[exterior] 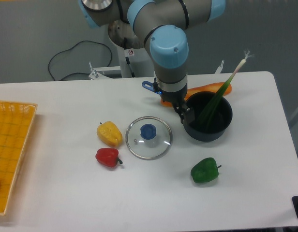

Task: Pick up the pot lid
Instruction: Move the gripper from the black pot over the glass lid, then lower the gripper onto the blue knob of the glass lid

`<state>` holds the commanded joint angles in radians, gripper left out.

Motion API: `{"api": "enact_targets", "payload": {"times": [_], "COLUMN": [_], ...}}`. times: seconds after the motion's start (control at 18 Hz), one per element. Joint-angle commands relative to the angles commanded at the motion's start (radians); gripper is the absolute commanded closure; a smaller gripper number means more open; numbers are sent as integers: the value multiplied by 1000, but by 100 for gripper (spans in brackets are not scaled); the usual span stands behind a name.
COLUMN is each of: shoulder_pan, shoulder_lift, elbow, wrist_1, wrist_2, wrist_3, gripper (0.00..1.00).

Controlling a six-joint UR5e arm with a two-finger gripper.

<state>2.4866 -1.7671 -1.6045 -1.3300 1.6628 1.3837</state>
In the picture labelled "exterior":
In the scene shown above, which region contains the red bell pepper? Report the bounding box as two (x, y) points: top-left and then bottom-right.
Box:
(95, 148), (123, 168)

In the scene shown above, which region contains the blue pot handle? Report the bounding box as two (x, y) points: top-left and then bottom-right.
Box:
(142, 81), (154, 92)

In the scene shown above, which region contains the yellow woven basket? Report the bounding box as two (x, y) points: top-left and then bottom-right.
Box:
(0, 100), (38, 216)

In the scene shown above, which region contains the black cable on floor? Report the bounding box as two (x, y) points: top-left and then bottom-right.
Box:
(47, 40), (113, 81)

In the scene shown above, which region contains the green bell pepper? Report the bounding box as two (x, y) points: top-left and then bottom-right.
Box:
(190, 158), (221, 184)

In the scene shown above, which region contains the left metal table clamp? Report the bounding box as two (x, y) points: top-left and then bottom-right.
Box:
(89, 62), (99, 80)

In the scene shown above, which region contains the glass pot lid blue knob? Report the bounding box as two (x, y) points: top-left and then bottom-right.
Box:
(125, 116), (173, 160)

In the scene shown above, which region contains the right metal table clamp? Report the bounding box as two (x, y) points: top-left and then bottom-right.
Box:
(215, 60), (224, 74)

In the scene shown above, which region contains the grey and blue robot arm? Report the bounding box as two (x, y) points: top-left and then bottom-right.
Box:
(79, 0), (226, 123)

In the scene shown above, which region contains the yellow bell pepper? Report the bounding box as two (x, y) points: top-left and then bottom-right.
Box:
(96, 121), (123, 147)

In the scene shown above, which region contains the dark blue cooking pot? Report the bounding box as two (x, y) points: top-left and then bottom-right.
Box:
(183, 92), (233, 142)

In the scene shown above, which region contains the green scallion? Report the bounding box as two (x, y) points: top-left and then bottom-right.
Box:
(196, 49), (253, 130)

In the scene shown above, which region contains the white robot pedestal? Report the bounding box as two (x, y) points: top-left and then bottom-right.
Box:
(107, 20), (156, 78)

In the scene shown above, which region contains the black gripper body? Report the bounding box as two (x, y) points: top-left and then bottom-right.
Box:
(153, 77), (187, 105)

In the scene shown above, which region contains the metal table clamp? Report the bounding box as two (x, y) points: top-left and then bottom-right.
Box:
(89, 62), (99, 80)
(215, 60), (224, 74)

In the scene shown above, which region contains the orange carrot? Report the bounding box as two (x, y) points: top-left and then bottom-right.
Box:
(160, 82), (232, 107)

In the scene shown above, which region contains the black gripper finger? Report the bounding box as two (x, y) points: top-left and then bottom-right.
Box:
(172, 102), (185, 124)
(180, 102), (195, 123)

